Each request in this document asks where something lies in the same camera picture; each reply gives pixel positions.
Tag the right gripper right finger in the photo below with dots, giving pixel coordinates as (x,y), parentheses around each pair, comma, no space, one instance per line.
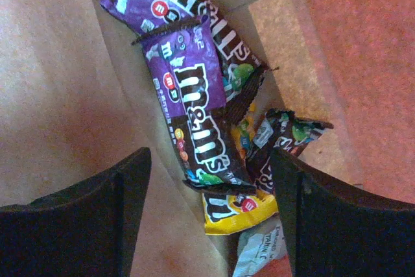
(335,229)

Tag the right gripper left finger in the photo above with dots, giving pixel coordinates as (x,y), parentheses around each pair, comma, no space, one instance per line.
(87,229)

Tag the red brown paper bag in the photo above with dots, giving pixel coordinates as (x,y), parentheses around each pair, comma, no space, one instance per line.
(76,98)

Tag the silver snack wrapper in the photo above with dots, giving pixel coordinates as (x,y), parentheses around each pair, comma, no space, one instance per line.
(259,245)

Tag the yellow M&M packet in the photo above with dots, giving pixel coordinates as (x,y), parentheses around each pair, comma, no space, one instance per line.
(229,214)

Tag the brown M&M packet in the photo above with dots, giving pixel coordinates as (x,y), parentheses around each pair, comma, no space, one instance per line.
(279,129)

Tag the purple M&M packet lower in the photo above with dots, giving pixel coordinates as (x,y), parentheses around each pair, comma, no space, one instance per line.
(187,77)

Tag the purple m&m packet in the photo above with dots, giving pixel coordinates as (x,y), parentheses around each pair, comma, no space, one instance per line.
(187,77)
(242,70)

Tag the purple M&M packet upper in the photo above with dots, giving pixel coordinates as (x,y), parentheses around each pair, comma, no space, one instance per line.
(242,70)

